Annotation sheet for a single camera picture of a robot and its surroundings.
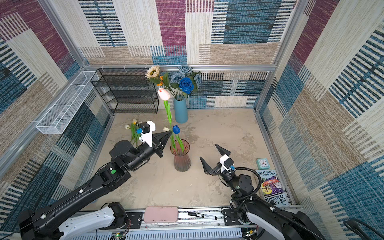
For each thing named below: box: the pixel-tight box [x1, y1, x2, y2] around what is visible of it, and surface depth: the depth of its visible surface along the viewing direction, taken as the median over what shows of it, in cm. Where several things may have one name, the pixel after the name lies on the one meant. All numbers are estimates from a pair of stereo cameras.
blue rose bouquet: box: [170, 65, 202, 101], surface depth 89 cm
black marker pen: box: [187, 212, 218, 220], surface depth 76 cm
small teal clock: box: [256, 158, 270, 169], surface depth 91 cm
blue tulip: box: [172, 124, 181, 134], surface depth 76 cm
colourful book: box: [256, 169, 290, 208], surface depth 82 cm
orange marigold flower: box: [156, 75, 164, 87], surface depth 91 cm
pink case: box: [143, 206, 178, 223], surface depth 77 cm
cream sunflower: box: [145, 65, 161, 84], surface depth 84 cm
